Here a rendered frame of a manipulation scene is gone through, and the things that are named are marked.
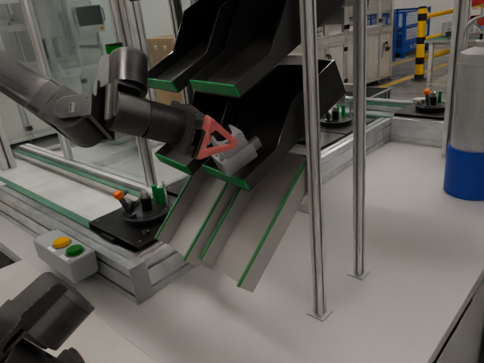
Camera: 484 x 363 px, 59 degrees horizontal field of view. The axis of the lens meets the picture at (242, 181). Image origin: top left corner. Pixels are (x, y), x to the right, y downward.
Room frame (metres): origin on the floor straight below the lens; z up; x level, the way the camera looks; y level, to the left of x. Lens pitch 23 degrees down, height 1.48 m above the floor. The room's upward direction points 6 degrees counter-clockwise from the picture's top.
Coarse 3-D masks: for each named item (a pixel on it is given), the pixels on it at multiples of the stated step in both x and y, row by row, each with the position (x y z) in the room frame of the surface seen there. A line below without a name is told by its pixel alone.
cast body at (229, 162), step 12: (216, 132) 0.68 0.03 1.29; (228, 132) 0.67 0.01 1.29; (240, 132) 0.67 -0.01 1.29; (216, 144) 0.67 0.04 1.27; (240, 144) 0.67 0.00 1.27; (252, 144) 0.68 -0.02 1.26; (216, 156) 0.69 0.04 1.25; (228, 156) 0.66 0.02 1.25; (240, 156) 0.67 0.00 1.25; (252, 156) 0.68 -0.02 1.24; (228, 168) 0.66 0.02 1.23; (240, 168) 0.67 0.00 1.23
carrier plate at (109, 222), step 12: (108, 216) 1.08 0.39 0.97; (120, 216) 1.07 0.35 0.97; (96, 228) 1.03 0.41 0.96; (108, 228) 1.01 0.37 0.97; (120, 228) 1.00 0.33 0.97; (132, 228) 0.99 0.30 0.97; (144, 228) 0.98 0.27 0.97; (156, 228) 0.98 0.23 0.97; (120, 240) 0.94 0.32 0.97; (132, 240) 0.93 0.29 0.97; (144, 240) 0.92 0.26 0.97; (156, 240) 0.93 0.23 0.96
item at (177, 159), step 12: (204, 96) 0.94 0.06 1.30; (216, 96) 0.96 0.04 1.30; (204, 108) 0.94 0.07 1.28; (216, 108) 0.96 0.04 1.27; (228, 108) 0.83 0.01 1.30; (240, 108) 0.84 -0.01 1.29; (216, 120) 0.92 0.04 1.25; (228, 120) 0.82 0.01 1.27; (168, 144) 0.88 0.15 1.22; (156, 156) 0.86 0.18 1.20; (168, 156) 0.87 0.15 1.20; (180, 156) 0.84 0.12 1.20; (180, 168) 0.79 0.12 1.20; (192, 168) 0.77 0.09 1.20
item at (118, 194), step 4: (116, 192) 1.00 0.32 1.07; (120, 192) 1.00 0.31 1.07; (124, 192) 1.02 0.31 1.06; (116, 196) 0.99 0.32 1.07; (120, 196) 1.00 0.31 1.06; (124, 196) 1.01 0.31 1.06; (120, 200) 1.00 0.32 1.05; (124, 200) 1.01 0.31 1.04; (124, 204) 1.01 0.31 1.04; (124, 208) 1.02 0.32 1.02; (128, 208) 1.01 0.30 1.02; (128, 212) 1.01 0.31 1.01; (132, 212) 1.02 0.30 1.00
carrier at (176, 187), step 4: (188, 176) 1.32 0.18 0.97; (180, 180) 1.30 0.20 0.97; (184, 180) 1.29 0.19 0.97; (172, 184) 1.27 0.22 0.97; (176, 184) 1.26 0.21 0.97; (180, 184) 1.26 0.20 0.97; (168, 188) 1.24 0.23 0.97; (172, 188) 1.24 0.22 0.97; (176, 188) 1.23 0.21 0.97; (180, 188) 1.23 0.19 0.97; (168, 192) 1.22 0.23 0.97; (172, 192) 1.20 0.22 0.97; (176, 192) 1.20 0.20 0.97; (176, 196) 1.19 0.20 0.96
